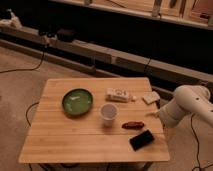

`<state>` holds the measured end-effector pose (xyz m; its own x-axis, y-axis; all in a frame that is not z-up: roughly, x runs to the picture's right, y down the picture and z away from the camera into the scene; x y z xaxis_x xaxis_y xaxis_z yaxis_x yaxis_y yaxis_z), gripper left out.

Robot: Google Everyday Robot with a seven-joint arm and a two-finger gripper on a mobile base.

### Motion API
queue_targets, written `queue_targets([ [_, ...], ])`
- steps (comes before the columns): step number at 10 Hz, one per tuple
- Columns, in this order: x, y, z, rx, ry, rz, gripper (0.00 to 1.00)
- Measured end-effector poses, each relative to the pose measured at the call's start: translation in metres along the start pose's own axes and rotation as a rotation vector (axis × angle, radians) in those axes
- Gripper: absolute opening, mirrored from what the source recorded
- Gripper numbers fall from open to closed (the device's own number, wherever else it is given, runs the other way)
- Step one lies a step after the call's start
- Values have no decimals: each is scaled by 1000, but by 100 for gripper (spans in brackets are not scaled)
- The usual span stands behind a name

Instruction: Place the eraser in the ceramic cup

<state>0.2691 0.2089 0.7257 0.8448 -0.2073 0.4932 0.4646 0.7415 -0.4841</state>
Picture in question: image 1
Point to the green round plate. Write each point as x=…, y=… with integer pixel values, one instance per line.
x=77, y=102

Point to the white object on ledge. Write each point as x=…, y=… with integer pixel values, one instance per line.
x=14, y=21

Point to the white tube package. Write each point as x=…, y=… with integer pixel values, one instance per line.
x=119, y=95

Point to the brown oblong snack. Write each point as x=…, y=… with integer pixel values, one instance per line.
x=133, y=125

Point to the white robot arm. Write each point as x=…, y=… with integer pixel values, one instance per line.
x=187, y=99

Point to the black device on ledge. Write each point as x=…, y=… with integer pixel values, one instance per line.
x=66, y=35

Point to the black rectangular eraser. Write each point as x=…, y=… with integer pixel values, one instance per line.
x=141, y=140

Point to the wooden table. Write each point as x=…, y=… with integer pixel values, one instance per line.
x=55, y=138

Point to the beige sponge block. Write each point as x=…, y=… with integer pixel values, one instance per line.
x=151, y=97

